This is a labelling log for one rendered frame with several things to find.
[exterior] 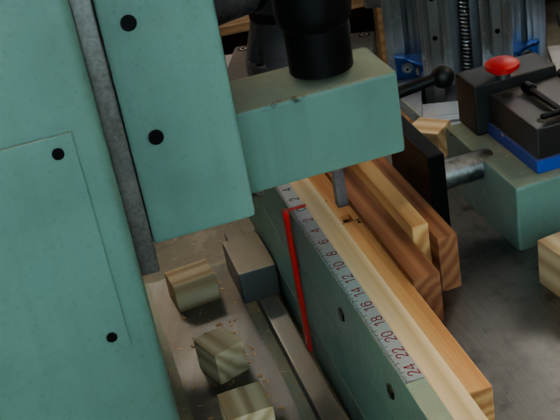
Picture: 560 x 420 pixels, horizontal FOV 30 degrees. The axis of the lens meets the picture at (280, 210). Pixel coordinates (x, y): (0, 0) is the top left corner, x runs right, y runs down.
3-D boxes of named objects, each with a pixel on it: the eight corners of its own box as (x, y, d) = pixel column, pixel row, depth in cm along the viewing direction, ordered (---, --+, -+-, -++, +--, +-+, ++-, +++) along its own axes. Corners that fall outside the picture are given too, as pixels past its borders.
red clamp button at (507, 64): (526, 71, 90) (525, 60, 89) (494, 80, 89) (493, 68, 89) (510, 61, 92) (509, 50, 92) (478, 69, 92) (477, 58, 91)
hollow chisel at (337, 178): (348, 205, 88) (341, 152, 85) (338, 207, 88) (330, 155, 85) (345, 201, 89) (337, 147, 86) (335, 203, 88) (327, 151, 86)
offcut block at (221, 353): (200, 369, 96) (192, 340, 95) (227, 352, 98) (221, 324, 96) (221, 385, 94) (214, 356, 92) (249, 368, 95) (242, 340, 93)
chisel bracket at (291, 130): (408, 168, 84) (397, 70, 80) (242, 215, 82) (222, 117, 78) (376, 135, 91) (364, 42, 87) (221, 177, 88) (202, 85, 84)
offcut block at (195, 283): (210, 283, 109) (204, 257, 107) (221, 298, 106) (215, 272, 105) (170, 297, 108) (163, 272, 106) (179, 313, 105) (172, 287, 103)
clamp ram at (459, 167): (517, 228, 89) (512, 133, 84) (437, 253, 87) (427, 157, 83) (472, 186, 96) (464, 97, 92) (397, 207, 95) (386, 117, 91)
